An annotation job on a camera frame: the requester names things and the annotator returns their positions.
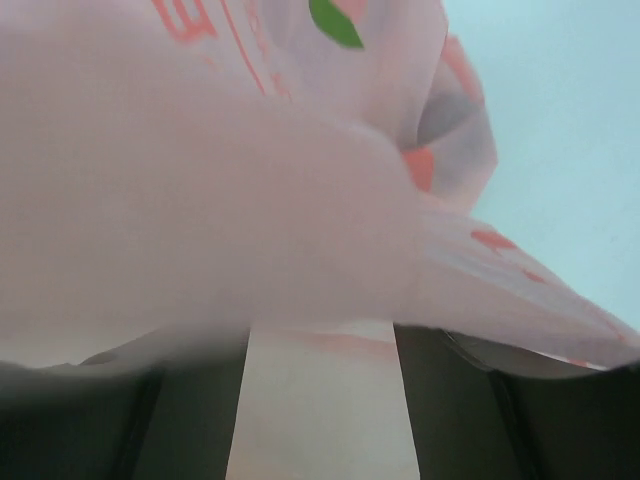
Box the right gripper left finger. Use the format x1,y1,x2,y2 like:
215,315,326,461
1,332,249,479

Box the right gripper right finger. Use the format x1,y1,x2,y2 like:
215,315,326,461
394,326,639,480

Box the pink plastic bag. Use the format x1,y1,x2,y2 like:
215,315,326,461
1,1,639,479

